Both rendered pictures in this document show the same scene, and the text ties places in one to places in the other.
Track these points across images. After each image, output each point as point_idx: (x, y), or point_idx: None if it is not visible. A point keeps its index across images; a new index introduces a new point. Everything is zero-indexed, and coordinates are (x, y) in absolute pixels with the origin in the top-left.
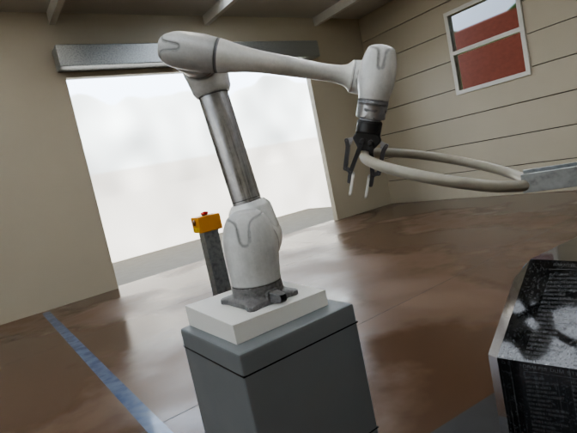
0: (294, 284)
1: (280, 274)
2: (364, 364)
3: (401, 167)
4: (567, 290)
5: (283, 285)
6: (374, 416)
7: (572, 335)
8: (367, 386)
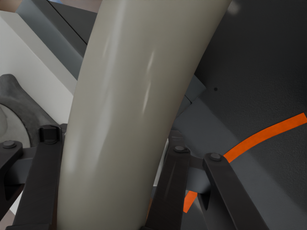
0: (52, 82)
1: (27, 143)
2: (176, 117)
3: None
4: None
5: (36, 79)
6: (188, 105)
7: None
8: (181, 113)
